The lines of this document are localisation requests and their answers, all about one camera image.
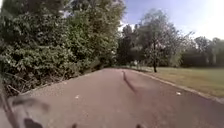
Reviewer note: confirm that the grey asphalt path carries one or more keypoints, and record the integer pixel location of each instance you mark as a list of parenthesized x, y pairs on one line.
[(110, 100)]

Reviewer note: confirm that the broad leafy tree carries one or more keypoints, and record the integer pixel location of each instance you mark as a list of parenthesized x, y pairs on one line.
[(156, 36)]

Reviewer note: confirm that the wood of leafy trees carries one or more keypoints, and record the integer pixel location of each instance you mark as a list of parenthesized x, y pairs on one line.
[(50, 43)]

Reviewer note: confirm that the pale kerb strip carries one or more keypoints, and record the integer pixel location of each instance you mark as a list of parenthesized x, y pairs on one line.
[(186, 88)]

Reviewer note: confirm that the grass field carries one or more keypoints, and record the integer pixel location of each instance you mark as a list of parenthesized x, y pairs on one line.
[(200, 80)]

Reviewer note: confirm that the row of dark trees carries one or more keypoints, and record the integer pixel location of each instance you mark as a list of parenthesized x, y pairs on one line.
[(203, 55)]

